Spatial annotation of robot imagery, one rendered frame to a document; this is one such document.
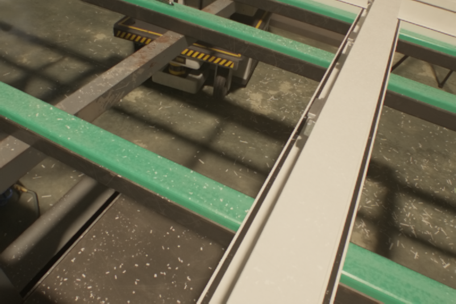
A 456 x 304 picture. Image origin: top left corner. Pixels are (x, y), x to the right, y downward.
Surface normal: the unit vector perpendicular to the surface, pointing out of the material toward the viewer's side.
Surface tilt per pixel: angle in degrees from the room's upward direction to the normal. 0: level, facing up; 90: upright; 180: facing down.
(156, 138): 0
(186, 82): 90
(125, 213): 0
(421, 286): 0
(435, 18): 90
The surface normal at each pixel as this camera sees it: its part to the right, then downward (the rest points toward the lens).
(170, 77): -0.31, 0.62
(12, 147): 0.12, -0.72
